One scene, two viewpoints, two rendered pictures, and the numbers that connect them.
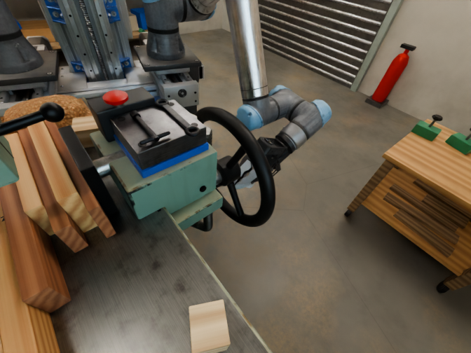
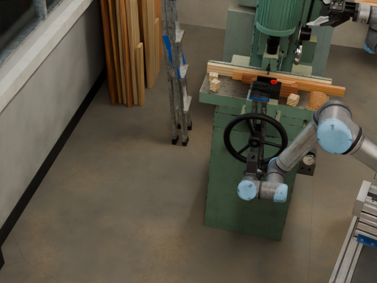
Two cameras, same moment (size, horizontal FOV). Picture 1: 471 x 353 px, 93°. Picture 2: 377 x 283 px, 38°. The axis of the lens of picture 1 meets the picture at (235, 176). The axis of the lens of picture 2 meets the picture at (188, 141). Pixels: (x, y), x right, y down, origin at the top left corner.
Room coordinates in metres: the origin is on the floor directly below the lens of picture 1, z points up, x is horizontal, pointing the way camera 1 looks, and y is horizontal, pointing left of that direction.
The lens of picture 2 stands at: (1.81, -1.31, 2.34)
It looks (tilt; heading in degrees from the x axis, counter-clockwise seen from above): 39 degrees down; 146
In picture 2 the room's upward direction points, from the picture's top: 3 degrees clockwise
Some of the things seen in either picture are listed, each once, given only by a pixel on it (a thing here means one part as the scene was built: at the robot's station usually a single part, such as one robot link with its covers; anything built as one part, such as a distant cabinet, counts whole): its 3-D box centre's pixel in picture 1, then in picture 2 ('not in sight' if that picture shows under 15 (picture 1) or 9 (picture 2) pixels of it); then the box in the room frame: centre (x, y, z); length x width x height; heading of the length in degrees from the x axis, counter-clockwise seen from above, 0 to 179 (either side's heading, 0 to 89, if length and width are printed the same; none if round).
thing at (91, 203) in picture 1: (75, 169); (273, 88); (0.20, 0.23, 0.93); 0.22 x 0.01 x 0.06; 46
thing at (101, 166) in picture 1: (113, 162); (265, 88); (0.21, 0.17, 0.95); 0.09 x 0.07 x 0.09; 46
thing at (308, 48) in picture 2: not in sight; (306, 48); (0.09, 0.50, 1.02); 0.09 x 0.07 x 0.12; 46
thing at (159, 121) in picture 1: (149, 123); (265, 90); (0.25, 0.13, 0.99); 0.13 x 0.11 x 0.06; 46
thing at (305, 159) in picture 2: not in sight; (308, 159); (0.44, 0.30, 0.65); 0.06 x 0.04 x 0.08; 46
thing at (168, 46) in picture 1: (165, 39); not in sight; (0.96, 0.35, 0.87); 0.15 x 0.15 x 0.10
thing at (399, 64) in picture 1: (391, 77); not in sight; (2.52, -1.49, 0.30); 0.19 x 0.18 x 0.60; 137
